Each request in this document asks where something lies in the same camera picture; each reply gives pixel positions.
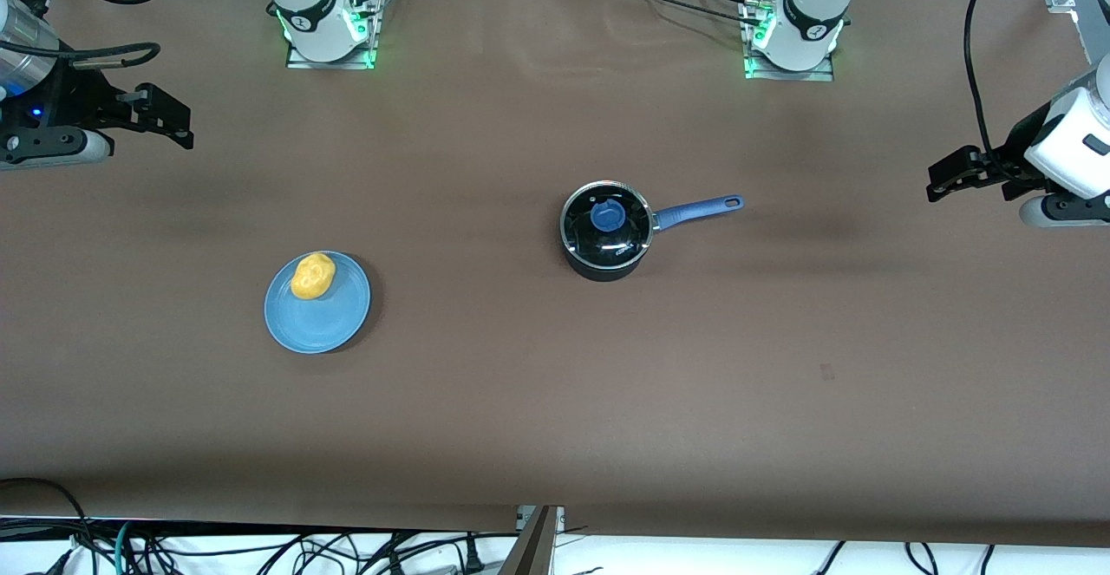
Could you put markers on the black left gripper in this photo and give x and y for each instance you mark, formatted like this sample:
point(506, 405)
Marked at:
point(1016, 145)

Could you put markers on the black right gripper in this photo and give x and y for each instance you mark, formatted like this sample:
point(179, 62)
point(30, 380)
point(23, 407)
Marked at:
point(69, 95)

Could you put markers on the yellow potato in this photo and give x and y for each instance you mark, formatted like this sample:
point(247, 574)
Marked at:
point(313, 276)

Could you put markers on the glass lid with blue knob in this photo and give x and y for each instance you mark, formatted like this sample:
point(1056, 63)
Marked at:
point(607, 215)

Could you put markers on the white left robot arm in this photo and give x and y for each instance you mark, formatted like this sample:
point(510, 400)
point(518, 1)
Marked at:
point(815, 3)

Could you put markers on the blue round plate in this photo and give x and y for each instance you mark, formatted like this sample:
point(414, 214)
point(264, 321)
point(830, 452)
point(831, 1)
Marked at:
point(321, 323)

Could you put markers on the brown table cover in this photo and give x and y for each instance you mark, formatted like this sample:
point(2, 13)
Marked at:
point(555, 401)

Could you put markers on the black power plug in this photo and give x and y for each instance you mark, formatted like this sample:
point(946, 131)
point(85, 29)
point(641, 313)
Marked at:
point(473, 558)

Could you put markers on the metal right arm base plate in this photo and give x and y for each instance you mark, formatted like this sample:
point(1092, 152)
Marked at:
point(299, 59)

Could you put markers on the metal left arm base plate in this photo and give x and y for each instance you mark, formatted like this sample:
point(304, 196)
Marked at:
point(759, 70)

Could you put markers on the silver metal bracket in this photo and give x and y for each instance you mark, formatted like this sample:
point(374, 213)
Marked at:
point(523, 519)

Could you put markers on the aluminium frame post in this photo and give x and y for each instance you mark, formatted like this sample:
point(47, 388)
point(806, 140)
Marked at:
point(533, 549)

